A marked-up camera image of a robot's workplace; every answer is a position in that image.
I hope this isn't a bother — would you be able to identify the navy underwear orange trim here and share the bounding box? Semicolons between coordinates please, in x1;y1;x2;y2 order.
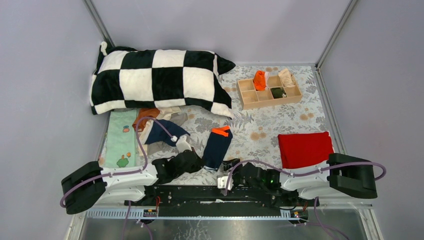
202;125;233;173

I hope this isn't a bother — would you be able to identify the wooden compartment organizer box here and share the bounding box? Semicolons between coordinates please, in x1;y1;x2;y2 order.
236;74;303;110

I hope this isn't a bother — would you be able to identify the orange underwear white trim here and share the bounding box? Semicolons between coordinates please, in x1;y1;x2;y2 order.
252;70;269;91

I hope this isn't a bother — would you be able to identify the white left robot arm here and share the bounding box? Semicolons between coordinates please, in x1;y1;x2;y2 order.
59;150;204;215

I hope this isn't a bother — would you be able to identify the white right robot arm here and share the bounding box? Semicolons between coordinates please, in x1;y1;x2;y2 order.
217;153;387;206

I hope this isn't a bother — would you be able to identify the grey garment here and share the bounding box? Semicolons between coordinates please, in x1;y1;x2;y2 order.
146;113;188;155

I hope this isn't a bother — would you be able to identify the plain navy garment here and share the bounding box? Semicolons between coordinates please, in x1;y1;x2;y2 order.
144;119;190;147

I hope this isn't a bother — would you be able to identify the floral bed sheet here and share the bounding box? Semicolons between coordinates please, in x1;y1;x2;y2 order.
92;65;345;187

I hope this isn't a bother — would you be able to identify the cream beige garment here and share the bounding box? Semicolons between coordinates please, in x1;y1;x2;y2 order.
137;106;183;153

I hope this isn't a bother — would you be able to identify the red folded cloth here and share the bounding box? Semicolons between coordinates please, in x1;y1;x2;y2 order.
277;131;334;169

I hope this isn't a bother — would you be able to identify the rust brown garment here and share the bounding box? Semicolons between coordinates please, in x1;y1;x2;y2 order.
132;108;160;132

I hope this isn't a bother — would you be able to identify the mint green printed cloth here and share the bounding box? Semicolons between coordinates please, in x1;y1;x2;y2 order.
103;109;137;168

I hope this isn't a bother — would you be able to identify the rolled dark green garment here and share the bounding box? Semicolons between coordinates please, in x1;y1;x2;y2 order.
270;87;287;99

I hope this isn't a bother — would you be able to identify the rolled beige garment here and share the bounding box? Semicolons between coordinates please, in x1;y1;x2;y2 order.
278;68;296;88

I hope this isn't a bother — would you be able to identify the black white checkered pillow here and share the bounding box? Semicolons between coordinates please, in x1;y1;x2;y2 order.
89;42;235;118

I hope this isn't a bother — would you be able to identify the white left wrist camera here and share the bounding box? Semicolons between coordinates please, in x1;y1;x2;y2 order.
176;134;192;153

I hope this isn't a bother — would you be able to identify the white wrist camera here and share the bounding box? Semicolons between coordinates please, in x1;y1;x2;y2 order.
176;134;192;153
216;174;234;191

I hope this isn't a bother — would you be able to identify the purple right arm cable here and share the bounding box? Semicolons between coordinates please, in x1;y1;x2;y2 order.
221;160;388;240

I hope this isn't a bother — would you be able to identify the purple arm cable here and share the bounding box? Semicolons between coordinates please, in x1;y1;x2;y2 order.
221;160;388;240
59;116;178;209

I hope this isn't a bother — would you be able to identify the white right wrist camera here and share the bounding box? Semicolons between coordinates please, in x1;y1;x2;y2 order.
216;174;234;191

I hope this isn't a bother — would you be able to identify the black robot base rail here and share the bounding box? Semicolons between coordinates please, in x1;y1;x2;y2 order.
123;185;315;212

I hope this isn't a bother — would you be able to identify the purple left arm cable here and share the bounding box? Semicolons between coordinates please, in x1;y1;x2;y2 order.
59;116;178;209

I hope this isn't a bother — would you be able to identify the perforated metal cable tray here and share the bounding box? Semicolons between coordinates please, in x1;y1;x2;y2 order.
86;207;310;220

